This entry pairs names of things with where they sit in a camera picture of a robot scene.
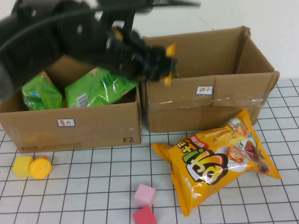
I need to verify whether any red foam cube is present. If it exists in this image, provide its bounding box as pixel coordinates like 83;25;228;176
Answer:
132;205;157;224

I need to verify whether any yellow foam block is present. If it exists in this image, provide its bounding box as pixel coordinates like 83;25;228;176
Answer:
12;155;35;179

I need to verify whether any small orange snack packet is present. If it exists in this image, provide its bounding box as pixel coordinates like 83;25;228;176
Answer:
111;26;177;86

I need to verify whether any white black grid tablecloth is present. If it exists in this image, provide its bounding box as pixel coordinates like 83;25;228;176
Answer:
0;78;299;224

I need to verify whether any cardboard box with F2 print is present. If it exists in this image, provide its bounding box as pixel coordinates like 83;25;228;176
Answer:
0;55;142;154

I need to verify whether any pink foam cube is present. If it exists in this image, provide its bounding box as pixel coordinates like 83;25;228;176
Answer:
133;183;157;208

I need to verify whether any green chip bag with barcode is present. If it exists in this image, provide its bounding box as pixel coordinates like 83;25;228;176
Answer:
64;67;140;109

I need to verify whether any white label red handwriting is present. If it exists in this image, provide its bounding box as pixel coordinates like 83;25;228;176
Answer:
57;118;77;127
195;85;214;96

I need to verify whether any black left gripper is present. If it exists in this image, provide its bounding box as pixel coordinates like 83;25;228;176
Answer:
100;30;178;82

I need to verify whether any yellow round duck toy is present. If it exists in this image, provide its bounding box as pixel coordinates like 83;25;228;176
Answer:
28;155;52;180

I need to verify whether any green snack bag nut print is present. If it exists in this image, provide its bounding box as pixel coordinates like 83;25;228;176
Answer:
21;71;63;111

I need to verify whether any large orange snack bag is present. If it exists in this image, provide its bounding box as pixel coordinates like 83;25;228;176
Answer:
150;108;282;217

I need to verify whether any tall taped cardboard box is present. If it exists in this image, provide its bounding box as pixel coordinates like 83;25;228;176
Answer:
139;25;280;133

